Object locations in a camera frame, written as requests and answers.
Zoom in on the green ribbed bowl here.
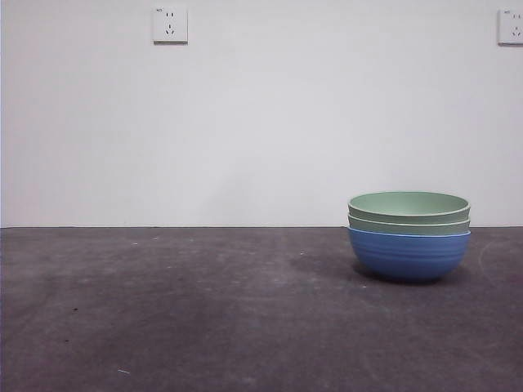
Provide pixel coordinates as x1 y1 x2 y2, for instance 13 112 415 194
347 212 472 237
347 190 472 225

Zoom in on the blue ribbed bowl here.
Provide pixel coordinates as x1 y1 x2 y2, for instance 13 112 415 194
346 226 472 283

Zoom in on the white wall socket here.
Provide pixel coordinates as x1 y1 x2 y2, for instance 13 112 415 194
153 7 190 45
497 8 523 47

